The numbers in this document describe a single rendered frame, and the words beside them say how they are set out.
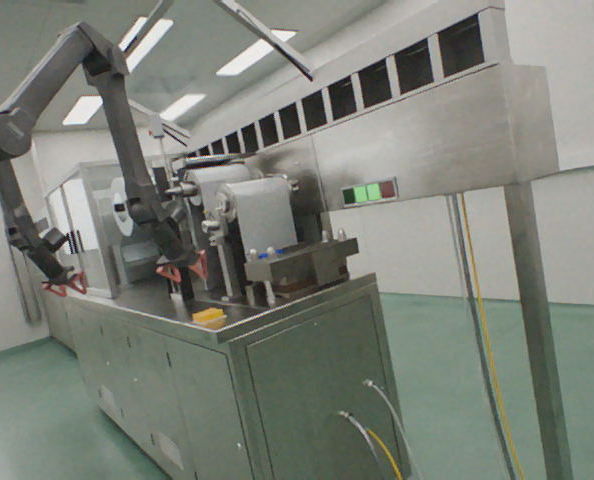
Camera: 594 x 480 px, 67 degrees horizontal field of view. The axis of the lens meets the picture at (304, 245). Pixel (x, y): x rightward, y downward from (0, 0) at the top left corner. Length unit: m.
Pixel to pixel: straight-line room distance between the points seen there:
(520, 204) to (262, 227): 0.85
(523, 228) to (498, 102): 0.39
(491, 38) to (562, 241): 2.66
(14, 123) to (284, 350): 0.90
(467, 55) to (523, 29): 2.46
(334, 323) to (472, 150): 0.69
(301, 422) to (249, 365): 0.27
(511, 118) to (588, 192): 2.45
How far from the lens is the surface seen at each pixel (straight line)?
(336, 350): 1.54
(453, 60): 1.42
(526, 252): 1.46
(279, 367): 1.40
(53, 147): 7.21
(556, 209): 3.76
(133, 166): 1.22
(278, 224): 1.68
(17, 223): 1.59
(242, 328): 1.31
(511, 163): 1.25
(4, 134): 1.00
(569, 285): 3.87
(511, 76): 1.30
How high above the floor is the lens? 1.21
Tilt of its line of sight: 6 degrees down
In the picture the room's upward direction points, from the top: 11 degrees counter-clockwise
